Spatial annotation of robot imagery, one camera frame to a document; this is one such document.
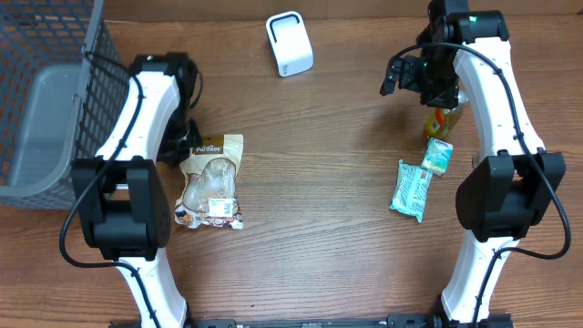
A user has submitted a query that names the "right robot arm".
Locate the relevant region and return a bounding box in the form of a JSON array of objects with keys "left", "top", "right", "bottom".
[{"left": 380, "top": 0, "right": 566, "bottom": 327}]

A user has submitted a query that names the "small Kleenex tissue pack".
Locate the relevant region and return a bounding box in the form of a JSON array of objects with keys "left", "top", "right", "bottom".
[{"left": 421, "top": 138, "right": 453, "bottom": 176}]

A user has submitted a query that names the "clear bottle with silver cap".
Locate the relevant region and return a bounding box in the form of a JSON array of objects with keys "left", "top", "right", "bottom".
[{"left": 424, "top": 90, "right": 468, "bottom": 140}]

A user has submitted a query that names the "white barcode scanner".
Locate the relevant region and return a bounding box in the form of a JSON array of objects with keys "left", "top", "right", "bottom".
[{"left": 265, "top": 11, "right": 313, "bottom": 77}]

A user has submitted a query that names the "brown snack packet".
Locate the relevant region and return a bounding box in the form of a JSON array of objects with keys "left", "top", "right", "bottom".
[{"left": 174, "top": 134, "right": 244, "bottom": 227}]

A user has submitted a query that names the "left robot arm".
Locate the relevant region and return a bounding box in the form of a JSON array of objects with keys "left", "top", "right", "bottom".
[{"left": 59, "top": 52, "right": 203, "bottom": 327}]

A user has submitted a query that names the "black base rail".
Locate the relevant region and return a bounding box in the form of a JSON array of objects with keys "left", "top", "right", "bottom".
[{"left": 108, "top": 313, "right": 516, "bottom": 328}]

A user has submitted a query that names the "teal tissue pack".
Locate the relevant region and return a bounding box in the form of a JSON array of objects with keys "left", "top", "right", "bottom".
[{"left": 390, "top": 159, "right": 433, "bottom": 223}]

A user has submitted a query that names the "grey plastic mesh basket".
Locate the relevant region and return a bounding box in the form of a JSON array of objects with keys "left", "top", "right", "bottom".
[{"left": 1, "top": 1, "right": 128, "bottom": 210}]

